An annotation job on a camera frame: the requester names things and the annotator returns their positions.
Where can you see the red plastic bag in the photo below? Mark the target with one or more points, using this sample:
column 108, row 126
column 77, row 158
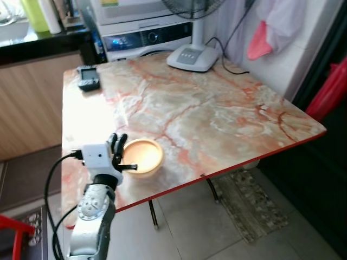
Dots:
column 328, row 92

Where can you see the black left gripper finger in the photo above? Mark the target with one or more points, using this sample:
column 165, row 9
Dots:
column 118, row 149
column 129, row 167

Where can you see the white washing machine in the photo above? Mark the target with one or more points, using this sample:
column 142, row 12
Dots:
column 146, row 39

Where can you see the speckled brown floor mat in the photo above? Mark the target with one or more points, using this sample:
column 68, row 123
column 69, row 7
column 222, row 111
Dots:
column 249, row 206

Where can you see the dark brown door mat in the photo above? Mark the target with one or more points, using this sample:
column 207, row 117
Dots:
column 27, row 179

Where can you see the wooden cabinet black counter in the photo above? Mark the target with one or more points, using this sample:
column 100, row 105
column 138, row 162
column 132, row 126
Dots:
column 32, row 97

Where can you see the orange plastic bowl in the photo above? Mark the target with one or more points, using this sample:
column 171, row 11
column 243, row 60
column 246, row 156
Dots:
column 145, row 157

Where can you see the pink hanging cloth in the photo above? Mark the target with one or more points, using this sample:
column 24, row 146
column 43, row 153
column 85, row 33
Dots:
column 258, row 46

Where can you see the small black electronic device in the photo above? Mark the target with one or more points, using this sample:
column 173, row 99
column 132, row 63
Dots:
column 88, row 78

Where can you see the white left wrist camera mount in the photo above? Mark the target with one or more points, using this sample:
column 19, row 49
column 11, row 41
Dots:
column 97, row 157

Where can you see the white hanging cloth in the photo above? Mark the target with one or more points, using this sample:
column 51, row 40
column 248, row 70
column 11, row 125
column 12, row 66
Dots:
column 284, row 24

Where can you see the white plastic bottle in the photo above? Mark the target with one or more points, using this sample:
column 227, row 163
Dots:
column 51, row 16

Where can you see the white boxy appliance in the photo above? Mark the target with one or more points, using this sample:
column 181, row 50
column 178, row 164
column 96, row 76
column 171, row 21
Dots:
column 135, row 13

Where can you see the white cabinet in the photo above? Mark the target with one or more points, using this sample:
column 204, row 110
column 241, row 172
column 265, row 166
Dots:
column 303, row 49

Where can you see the red plastic stool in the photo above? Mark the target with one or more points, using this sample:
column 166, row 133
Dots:
column 16, row 225

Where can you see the marble pattern folding table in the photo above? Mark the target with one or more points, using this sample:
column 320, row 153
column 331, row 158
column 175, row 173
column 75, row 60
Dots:
column 190, row 119

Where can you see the green plastic bottle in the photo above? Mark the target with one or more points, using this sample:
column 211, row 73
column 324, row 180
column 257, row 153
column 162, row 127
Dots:
column 33, row 13

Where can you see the white standing fan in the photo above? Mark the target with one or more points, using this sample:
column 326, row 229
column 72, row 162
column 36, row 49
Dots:
column 192, row 57

